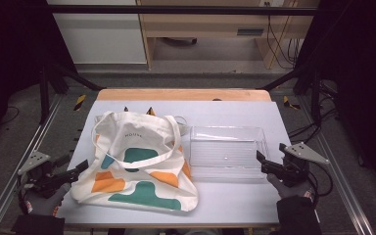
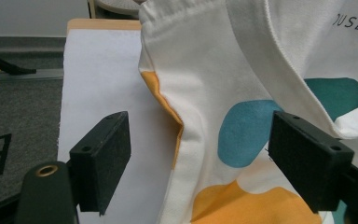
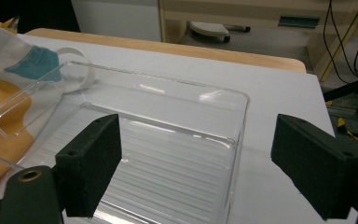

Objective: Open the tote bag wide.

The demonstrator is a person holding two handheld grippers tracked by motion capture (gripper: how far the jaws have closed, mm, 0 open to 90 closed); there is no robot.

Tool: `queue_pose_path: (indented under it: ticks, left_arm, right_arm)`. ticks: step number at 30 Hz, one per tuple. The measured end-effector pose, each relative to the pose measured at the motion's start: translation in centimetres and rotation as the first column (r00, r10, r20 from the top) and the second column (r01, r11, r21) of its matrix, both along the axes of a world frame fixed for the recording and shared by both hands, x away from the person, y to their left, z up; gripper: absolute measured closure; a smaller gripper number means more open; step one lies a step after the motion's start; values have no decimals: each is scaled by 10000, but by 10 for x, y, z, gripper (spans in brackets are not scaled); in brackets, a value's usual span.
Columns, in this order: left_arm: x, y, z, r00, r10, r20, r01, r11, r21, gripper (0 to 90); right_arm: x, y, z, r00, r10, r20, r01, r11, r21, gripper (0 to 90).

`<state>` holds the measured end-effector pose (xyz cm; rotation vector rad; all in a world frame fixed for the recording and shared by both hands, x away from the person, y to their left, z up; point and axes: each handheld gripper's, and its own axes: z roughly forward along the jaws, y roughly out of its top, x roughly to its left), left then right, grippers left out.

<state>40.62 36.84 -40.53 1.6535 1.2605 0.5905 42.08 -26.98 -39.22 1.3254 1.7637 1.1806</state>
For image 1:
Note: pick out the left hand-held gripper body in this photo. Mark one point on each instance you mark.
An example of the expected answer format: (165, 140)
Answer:
(36, 161)

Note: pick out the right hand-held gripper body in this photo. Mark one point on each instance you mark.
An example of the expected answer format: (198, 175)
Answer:
(302, 153)

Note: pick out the clear plastic container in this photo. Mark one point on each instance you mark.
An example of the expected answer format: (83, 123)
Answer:
(225, 153)

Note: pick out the cream tote bag colourful patches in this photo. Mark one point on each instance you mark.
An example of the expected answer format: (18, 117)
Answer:
(143, 137)

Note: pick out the person's right hand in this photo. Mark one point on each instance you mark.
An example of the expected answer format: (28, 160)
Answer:
(293, 192)

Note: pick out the person's left hand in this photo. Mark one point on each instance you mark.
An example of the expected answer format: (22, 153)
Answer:
(45, 205)

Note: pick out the wooden table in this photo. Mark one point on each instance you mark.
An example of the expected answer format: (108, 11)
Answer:
(182, 94)

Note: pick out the white cabinet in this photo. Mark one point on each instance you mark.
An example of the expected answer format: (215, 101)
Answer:
(101, 36)

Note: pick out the wooden desk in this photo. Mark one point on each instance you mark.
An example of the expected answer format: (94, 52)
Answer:
(202, 24)

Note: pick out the black chair base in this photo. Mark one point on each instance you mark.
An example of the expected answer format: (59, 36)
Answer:
(179, 41)

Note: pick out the aluminium rail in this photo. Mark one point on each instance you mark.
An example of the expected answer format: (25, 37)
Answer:
(339, 169)
(19, 163)

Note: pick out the black frame strut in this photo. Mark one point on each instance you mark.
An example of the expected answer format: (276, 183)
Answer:
(293, 76)
(71, 76)

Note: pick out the black horizontal frame bar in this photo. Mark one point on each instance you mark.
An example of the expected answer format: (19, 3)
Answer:
(176, 10)

